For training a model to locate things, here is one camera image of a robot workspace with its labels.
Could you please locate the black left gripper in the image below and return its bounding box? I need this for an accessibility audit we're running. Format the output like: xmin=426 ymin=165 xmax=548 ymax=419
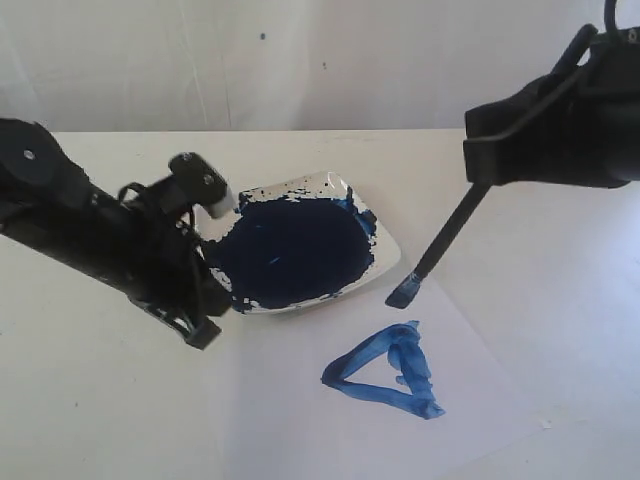
xmin=117 ymin=189 xmax=231 ymax=349

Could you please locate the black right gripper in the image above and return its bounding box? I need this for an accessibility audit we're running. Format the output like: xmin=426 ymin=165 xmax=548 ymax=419
xmin=463 ymin=27 xmax=639 ymax=188

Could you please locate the black paintbrush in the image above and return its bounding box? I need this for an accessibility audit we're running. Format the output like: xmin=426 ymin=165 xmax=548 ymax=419
xmin=385 ymin=24 xmax=598 ymax=309

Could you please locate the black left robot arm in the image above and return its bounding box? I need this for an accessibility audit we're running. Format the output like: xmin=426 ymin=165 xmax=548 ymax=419
xmin=1 ymin=119 xmax=232 ymax=350

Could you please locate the white dish with blue paint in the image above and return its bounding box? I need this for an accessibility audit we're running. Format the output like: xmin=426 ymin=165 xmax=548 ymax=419
xmin=198 ymin=172 xmax=401 ymax=314

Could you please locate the white paper sheet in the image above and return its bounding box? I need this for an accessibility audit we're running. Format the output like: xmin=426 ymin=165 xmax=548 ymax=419
xmin=201 ymin=281 xmax=541 ymax=479

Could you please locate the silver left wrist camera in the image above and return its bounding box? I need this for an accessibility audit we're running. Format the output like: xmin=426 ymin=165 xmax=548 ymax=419
xmin=169 ymin=152 xmax=235 ymax=219

